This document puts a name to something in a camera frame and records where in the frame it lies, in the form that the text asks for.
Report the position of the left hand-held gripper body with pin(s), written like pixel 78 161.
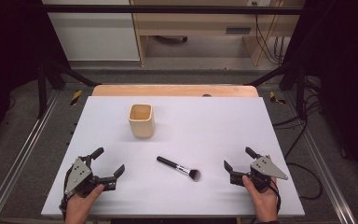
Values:
pixel 80 174

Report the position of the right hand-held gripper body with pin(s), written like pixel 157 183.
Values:
pixel 265 168

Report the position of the square wooden cup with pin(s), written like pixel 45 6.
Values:
pixel 141 129

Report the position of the black makeup brush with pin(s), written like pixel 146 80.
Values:
pixel 171 163

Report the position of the person's left hand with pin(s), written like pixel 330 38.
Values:
pixel 77 208

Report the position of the person's right hand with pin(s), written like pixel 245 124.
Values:
pixel 266 205

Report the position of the yellow black tape strip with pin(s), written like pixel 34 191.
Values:
pixel 275 98
pixel 76 97

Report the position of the black metal stand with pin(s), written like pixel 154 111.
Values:
pixel 300 93
pixel 42 93

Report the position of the white cabinet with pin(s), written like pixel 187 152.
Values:
pixel 96 37

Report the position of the black curtain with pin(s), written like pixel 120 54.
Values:
pixel 345 77
pixel 9 56

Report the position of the light wooden desk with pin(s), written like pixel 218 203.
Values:
pixel 195 23

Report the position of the black horizontal metal bar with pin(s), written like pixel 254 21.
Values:
pixel 167 9

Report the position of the aluminium floor rail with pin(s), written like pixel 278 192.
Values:
pixel 21 155
pixel 323 168

